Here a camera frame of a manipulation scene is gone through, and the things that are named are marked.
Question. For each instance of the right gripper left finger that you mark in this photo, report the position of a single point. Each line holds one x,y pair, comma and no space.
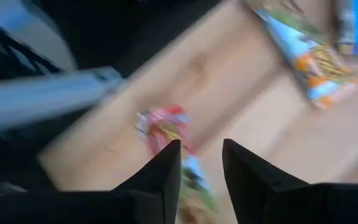
157,193

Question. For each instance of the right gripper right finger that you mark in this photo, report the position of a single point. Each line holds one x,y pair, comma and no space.
253,193

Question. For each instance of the granola bar nutrition facts wrapper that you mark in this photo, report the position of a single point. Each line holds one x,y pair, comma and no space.
166,124

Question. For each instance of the granola bar green foil wrapper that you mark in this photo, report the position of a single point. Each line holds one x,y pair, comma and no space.
309,62

